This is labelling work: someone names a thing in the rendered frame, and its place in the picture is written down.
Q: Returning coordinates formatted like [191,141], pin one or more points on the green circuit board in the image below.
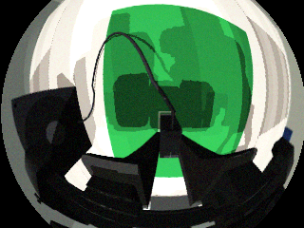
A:
[202,63]

